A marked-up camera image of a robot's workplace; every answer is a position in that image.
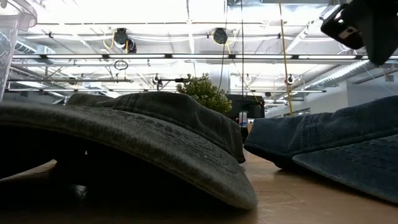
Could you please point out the blue denim cap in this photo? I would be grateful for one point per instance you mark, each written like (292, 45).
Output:
(311, 133)

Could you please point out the dark grey cotton cap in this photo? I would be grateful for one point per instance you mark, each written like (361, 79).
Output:
(140, 133)

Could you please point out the small round ceiling reel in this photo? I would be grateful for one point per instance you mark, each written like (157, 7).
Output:
(289, 79)

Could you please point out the white bottle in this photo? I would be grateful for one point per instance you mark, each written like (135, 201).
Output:
(243, 119)

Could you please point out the green artificial plant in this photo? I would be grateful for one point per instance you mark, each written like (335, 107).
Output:
(205, 93)

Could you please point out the long ceiling light strip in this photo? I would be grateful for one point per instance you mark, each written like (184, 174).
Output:
(186, 56)

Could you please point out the clear plastic bin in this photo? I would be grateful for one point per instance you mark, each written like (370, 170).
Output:
(9, 37)

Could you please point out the silver ventilation duct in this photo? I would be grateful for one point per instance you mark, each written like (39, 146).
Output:
(342, 73)

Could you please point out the black camera stand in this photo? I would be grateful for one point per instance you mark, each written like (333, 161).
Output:
(157, 81)

